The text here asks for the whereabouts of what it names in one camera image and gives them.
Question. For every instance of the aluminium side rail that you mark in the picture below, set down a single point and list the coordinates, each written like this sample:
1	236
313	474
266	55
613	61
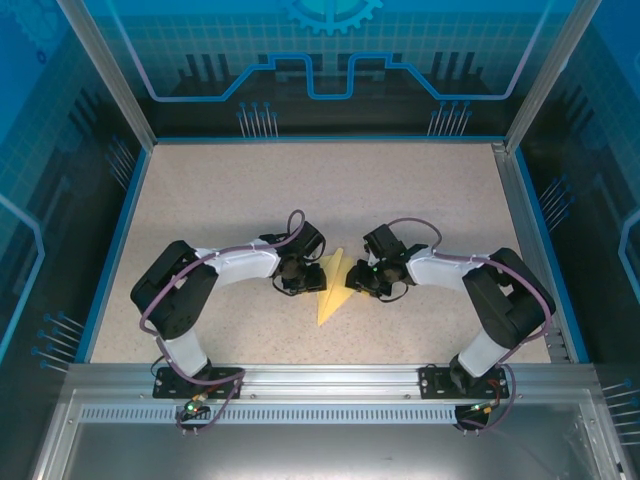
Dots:
525	225

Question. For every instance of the yellow paper sheet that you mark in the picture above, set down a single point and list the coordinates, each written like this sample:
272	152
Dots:
332	300

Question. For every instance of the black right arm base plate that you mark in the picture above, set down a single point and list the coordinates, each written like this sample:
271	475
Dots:
432	382

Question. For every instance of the aluminium frame post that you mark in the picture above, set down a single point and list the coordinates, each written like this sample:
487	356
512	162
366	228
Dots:
117	85
547	75

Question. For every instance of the aluminium mounting rail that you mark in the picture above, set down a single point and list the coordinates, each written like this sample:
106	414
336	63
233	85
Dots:
325	380

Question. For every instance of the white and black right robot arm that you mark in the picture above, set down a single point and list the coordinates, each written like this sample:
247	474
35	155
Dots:
495	310

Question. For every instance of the blue printed side panel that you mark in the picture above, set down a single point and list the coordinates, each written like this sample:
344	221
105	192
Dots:
40	200
600	200

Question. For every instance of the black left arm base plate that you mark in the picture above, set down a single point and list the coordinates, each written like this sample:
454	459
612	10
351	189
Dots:
225	382

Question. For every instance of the metal sheet tray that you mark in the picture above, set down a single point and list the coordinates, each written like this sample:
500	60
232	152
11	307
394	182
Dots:
320	450

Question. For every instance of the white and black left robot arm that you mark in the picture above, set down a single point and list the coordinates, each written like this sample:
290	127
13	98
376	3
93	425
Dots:
240	265

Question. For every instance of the blue printed gear panel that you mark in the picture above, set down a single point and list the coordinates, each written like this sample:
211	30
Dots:
200	40

